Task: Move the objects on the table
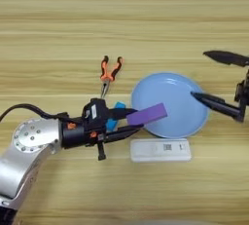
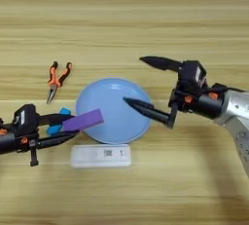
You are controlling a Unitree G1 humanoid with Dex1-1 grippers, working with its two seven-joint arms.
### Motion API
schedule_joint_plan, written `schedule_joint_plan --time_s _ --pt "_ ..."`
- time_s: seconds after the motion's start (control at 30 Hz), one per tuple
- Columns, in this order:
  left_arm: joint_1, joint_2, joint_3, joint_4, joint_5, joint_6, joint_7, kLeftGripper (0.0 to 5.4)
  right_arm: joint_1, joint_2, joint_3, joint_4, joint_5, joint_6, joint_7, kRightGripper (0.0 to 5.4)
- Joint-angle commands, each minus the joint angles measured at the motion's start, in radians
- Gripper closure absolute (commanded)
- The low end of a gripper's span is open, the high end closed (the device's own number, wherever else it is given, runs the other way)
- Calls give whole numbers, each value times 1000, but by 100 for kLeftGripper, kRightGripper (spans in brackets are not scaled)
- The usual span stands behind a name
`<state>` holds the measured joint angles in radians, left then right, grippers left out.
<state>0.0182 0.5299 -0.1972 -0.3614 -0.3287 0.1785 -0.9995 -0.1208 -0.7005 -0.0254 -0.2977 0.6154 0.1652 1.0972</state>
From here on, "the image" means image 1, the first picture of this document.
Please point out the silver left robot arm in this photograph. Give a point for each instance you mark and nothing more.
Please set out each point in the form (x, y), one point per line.
(26, 157)

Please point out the left gripper small black box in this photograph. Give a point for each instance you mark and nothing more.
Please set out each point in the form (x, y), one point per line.
(95, 113)

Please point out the white rectangular device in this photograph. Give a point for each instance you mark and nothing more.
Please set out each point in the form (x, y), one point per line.
(149, 151)

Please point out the purple rectangular block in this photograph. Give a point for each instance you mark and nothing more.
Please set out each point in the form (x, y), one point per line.
(147, 114)

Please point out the cyan rectangular block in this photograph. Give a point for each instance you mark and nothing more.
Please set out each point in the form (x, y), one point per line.
(120, 105)

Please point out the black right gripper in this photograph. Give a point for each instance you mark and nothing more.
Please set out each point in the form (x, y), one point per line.
(244, 92)

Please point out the orange black needle-nose pliers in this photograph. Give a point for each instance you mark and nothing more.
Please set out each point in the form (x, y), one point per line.
(106, 78)

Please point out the light blue round plate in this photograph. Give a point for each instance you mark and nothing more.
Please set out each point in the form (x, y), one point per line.
(171, 92)

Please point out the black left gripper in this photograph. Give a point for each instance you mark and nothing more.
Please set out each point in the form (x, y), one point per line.
(73, 133)

